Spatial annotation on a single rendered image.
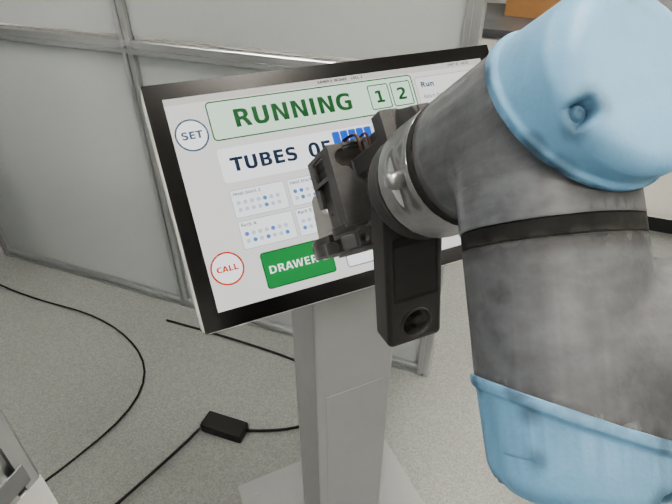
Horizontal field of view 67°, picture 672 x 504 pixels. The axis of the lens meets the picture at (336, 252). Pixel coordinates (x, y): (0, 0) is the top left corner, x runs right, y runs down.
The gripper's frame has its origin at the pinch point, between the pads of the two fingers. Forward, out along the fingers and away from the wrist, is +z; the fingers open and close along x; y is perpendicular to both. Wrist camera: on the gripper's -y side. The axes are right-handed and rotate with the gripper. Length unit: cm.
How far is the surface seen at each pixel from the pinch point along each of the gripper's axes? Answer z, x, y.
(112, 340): 165, 38, -5
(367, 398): 48, -15, -28
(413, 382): 115, -56, -47
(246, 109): 14.8, 1.3, 21.2
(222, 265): 14.8, 9.3, 2.5
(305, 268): 14.7, -0.7, -0.5
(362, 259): 14.7, -8.6, -1.3
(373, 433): 56, -17, -37
